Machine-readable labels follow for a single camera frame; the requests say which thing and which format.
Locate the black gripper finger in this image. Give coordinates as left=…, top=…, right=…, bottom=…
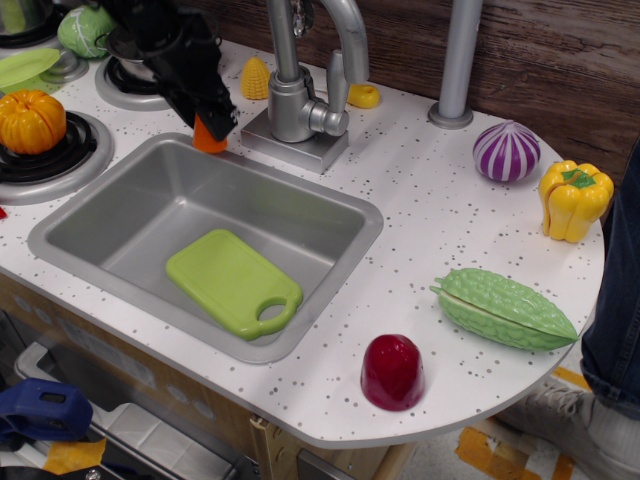
left=197, top=102, right=238, bottom=141

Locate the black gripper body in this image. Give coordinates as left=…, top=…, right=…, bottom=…
left=134, top=14, right=235, bottom=128

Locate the orange toy carrot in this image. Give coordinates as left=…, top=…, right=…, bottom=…
left=192, top=115, right=228, bottom=154

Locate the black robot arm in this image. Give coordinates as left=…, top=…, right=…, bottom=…
left=100, top=1, right=238, bottom=141

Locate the green toy cutting board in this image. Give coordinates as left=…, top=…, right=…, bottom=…
left=165, top=229, right=303, bottom=341

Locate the yellow toy corn cob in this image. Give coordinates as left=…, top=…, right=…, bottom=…
left=240, top=56, right=271, bottom=100

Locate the silver toy pot with lid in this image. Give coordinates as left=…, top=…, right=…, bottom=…
left=106, top=26, right=221, bottom=90

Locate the back toy stove burner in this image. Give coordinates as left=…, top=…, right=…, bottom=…
left=95, top=55, right=171, bottom=112

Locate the toy stove burner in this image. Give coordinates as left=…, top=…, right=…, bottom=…
left=95, top=55, right=171, bottom=112
left=1, top=111, right=114, bottom=206

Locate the silver toy faucet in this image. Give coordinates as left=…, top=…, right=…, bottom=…
left=241, top=1, right=369, bottom=174

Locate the green toy cabbage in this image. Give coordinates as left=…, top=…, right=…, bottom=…
left=57, top=6, right=117, bottom=59

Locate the grey toy sink basin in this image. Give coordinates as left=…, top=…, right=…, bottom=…
left=28, top=133, right=384, bottom=363

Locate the front toy stove burner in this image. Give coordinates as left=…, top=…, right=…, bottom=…
left=1, top=111, right=114, bottom=206

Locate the small yellow toy piece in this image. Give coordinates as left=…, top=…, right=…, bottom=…
left=347, top=84, right=380, bottom=109

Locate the light green toy plate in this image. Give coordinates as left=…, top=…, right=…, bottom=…
left=0, top=48, right=61, bottom=93

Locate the orange toy pumpkin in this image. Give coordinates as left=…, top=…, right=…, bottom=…
left=1, top=89, right=67, bottom=155

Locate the silver kettle at corner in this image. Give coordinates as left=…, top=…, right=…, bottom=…
left=1, top=0, right=63, bottom=49

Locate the grey vertical pole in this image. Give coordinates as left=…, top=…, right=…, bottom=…
left=428, top=0, right=484, bottom=130

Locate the purple striped toy onion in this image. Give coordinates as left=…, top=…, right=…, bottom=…
left=472, top=120, right=541, bottom=182

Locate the dark red toy fruit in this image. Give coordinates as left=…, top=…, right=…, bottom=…
left=360, top=334, right=425, bottom=411

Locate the green toy bitter melon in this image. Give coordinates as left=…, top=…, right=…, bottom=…
left=430, top=268, right=579, bottom=351

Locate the yellow toy bell pepper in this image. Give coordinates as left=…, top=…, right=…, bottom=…
left=538, top=160, right=614, bottom=243

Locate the grey sneaker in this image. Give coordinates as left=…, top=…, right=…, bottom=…
left=496, top=378, right=639, bottom=479

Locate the person leg in jeans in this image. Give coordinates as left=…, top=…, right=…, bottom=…
left=581, top=145, right=639, bottom=420

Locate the blue clamp handle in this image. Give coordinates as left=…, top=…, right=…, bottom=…
left=1, top=378, right=93, bottom=441

